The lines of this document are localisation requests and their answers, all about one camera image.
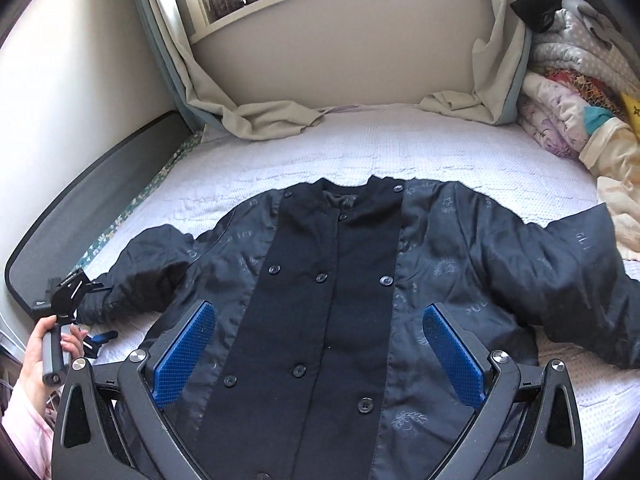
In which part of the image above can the black padded jacket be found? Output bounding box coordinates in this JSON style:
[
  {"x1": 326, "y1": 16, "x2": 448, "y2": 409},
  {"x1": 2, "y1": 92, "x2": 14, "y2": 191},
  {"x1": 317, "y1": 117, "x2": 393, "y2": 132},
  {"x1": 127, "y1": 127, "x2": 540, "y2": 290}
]
[{"x1": 78, "y1": 178, "x2": 639, "y2": 479}]

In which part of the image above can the pink sleeve forearm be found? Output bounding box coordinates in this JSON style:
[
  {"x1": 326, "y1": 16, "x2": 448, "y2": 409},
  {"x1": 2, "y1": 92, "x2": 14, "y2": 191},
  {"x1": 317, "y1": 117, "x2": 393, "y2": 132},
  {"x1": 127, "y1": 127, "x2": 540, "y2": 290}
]
[{"x1": 2, "y1": 382, "x2": 53, "y2": 480}]

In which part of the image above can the person's left hand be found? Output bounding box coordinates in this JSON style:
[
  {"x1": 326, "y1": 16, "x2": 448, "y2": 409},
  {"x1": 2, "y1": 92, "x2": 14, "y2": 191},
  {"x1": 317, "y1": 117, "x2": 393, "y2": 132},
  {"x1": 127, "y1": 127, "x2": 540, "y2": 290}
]
[{"x1": 16, "y1": 314, "x2": 90, "y2": 403}]

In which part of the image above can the white quilted mattress cover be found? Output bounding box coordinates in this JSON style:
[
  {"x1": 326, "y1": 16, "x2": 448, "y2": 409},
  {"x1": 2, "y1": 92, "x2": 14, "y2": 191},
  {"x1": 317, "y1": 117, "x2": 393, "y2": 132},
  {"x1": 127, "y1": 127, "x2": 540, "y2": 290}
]
[{"x1": 79, "y1": 103, "x2": 640, "y2": 480}]

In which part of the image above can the beige left curtain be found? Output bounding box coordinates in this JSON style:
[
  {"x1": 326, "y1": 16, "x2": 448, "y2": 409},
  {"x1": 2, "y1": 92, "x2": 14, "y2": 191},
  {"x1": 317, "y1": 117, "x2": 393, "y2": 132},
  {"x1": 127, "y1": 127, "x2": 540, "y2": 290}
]
[{"x1": 124, "y1": 0, "x2": 327, "y2": 141}]

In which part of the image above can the beige curtain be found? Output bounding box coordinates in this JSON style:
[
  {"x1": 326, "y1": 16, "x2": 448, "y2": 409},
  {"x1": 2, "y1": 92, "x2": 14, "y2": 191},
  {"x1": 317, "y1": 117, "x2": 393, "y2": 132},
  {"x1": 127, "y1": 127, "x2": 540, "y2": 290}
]
[
  {"x1": 124, "y1": 0, "x2": 327, "y2": 141},
  {"x1": 420, "y1": 0, "x2": 532, "y2": 126}
]

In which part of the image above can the beige right curtain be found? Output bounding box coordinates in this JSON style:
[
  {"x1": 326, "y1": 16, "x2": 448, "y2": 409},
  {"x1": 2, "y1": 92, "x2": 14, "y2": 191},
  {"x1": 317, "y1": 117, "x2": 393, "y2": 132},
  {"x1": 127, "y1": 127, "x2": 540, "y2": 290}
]
[{"x1": 420, "y1": 0, "x2": 532, "y2": 126}]

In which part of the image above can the yellow patterned pillow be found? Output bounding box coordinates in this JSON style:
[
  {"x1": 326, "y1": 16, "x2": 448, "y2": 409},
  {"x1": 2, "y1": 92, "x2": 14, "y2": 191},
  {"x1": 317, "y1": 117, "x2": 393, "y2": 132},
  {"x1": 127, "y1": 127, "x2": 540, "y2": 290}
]
[{"x1": 620, "y1": 93, "x2": 640, "y2": 138}]

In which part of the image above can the pile of folded bedding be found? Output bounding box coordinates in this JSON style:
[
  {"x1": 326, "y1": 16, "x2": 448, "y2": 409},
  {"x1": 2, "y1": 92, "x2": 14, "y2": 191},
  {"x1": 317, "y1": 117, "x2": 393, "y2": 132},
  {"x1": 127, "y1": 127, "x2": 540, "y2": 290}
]
[{"x1": 518, "y1": 0, "x2": 639, "y2": 260}]

